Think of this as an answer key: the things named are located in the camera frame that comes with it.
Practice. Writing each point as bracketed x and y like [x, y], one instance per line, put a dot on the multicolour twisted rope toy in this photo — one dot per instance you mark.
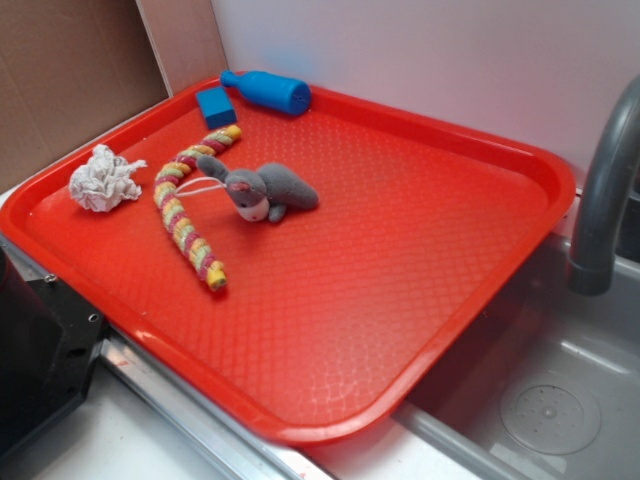
[174, 217]

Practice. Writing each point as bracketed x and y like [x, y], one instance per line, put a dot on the grey plush bunny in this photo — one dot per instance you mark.
[264, 194]

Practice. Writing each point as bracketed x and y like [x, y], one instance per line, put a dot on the blue rectangular block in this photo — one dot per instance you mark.
[216, 108]

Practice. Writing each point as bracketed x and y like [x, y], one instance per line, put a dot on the grey toy faucet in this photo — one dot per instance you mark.
[607, 222]

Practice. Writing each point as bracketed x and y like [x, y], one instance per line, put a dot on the red plastic tray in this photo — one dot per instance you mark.
[330, 317]

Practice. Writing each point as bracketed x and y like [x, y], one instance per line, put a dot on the grey plastic sink basin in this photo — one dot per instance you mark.
[543, 384]

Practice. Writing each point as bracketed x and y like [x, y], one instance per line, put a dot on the brown cardboard panel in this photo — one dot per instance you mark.
[70, 71]

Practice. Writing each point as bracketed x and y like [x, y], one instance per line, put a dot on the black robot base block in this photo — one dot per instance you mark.
[50, 339]

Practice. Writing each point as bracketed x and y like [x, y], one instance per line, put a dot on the blue plastic bottle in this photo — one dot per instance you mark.
[283, 94]

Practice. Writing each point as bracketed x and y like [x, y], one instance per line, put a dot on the crumpled white paper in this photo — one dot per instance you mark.
[105, 181]

